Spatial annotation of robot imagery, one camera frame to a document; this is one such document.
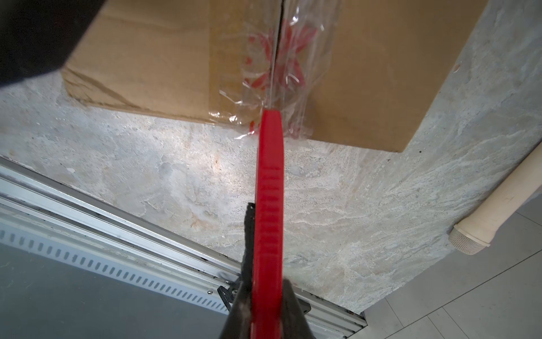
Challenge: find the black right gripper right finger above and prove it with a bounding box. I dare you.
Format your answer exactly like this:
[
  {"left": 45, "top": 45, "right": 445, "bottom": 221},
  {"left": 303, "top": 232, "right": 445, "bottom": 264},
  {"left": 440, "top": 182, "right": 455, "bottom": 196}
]
[{"left": 281, "top": 279, "right": 314, "bottom": 339}]

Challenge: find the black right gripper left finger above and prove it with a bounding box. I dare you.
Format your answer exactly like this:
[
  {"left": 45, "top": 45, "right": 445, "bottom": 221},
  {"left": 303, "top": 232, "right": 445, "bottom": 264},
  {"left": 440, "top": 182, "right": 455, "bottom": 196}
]
[{"left": 218, "top": 281, "right": 252, "bottom": 339}]

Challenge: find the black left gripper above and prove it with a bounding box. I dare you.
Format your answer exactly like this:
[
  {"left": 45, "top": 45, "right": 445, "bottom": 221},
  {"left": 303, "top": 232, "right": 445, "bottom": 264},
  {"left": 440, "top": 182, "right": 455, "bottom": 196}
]
[{"left": 1, "top": 0, "right": 104, "bottom": 87}]

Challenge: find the red utility knife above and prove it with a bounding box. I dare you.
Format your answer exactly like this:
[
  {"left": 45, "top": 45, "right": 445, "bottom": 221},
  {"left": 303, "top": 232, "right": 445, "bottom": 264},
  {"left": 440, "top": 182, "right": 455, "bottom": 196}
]
[{"left": 240, "top": 109, "right": 285, "bottom": 339}]

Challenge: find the brown cardboard express box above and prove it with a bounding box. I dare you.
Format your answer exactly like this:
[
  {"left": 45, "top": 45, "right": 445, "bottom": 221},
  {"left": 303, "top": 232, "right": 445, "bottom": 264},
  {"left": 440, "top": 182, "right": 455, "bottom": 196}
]
[{"left": 62, "top": 1, "right": 486, "bottom": 152}]

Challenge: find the wooden rolling pin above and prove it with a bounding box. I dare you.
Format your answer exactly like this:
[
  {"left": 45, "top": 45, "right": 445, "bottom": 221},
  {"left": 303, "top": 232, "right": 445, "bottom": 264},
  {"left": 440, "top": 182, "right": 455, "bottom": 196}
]
[{"left": 448, "top": 145, "right": 541, "bottom": 255}]

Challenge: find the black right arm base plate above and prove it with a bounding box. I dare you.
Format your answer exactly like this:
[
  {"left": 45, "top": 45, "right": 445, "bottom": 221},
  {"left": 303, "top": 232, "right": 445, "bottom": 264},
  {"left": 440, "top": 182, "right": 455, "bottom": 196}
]
[{"left": 217, "top": 275, "right": 312, "bottom": 316}]

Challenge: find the aluminium mounting rail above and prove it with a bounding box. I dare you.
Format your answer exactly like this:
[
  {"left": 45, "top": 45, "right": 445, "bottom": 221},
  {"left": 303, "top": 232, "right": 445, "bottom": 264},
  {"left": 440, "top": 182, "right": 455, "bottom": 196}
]
[{"left": 1, "top": 159, "right": 367, "bottom": 338}]

